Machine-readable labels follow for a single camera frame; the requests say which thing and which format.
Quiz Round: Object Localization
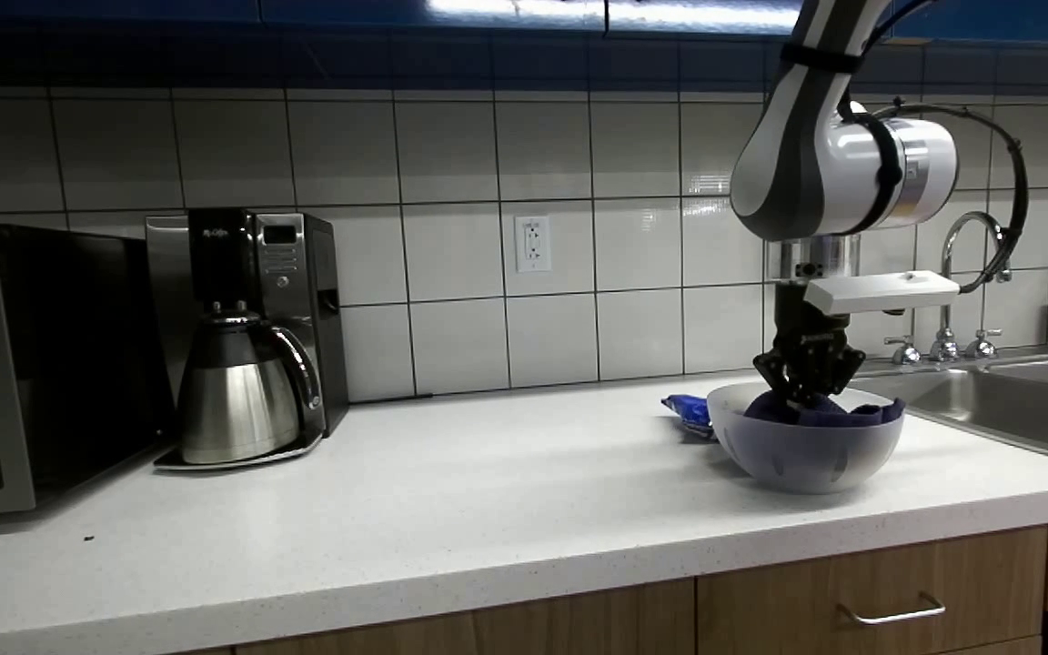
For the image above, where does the wooden drawer front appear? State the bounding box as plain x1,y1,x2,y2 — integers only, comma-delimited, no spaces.
692,524,1048,655

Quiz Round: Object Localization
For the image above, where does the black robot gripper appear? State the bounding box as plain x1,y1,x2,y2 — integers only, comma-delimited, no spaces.
748,277,870,411

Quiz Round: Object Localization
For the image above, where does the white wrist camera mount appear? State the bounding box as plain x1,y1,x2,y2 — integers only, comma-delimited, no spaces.
799,264,965,319

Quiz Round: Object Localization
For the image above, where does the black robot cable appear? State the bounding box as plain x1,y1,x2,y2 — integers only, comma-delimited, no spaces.
872,99,1033,297

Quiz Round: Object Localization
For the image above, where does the dark blue upper cabinet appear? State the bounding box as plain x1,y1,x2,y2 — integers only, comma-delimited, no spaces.
0,0,1048,91

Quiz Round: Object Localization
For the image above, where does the white wall power outlet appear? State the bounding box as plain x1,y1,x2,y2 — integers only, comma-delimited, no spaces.
514,211,557,277

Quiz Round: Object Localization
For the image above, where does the wide wooden cabinet front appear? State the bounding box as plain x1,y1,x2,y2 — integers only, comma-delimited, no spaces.
229,576,701,655

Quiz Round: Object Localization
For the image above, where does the stainless steel sink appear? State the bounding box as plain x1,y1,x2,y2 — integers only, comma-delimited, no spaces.
837,345,1048,464

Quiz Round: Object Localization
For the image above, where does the dark blue cloth towel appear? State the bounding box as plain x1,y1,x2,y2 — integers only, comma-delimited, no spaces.
657,387,902,428

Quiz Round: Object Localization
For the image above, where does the black and steel coffee maker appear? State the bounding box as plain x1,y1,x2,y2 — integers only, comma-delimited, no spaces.
143,205,354,474

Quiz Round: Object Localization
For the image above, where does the stainless steel coffee carafe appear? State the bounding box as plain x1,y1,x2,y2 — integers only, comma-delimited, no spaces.
174,308,331,469

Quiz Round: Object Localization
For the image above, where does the black and silver microwave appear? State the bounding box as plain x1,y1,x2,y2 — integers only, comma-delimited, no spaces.
0,218,178,528

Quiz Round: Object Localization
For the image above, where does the translucent white bowl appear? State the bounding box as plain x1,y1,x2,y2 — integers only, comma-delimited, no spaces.
701,373,908,499

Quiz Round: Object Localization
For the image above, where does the metal drawer handle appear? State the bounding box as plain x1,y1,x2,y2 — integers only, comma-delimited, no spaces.
837,590,950,634

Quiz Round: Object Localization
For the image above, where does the chrome sink faucet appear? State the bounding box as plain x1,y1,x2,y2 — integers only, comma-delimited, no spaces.
883,208,1016,366

